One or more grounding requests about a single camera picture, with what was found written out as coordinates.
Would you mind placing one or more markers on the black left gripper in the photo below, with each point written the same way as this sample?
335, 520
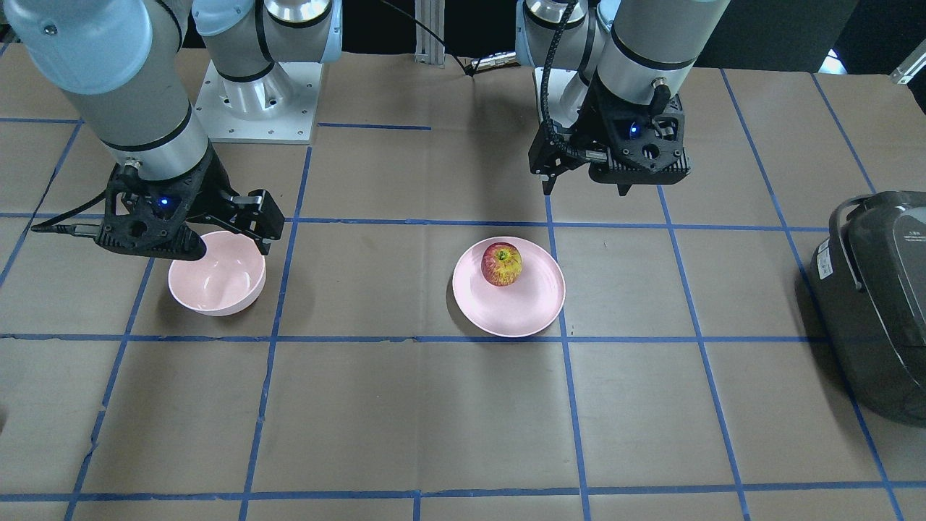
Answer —
589, 123

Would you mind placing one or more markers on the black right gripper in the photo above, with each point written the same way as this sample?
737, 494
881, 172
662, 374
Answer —
205, 189

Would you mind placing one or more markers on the red yellow apple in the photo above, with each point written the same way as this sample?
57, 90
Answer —
501, 264

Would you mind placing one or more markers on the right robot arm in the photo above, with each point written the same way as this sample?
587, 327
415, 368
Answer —
159, 82

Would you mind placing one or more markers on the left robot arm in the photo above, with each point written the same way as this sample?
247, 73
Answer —
608, 77

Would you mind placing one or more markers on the pink bowl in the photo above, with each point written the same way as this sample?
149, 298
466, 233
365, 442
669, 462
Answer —
228, 279

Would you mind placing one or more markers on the pink plate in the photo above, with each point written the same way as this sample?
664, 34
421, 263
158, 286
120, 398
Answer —
521, 309

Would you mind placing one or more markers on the dark grey rice cooker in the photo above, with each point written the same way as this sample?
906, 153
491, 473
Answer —
869, 279

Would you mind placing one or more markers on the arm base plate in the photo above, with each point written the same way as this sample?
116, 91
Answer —
278, 108

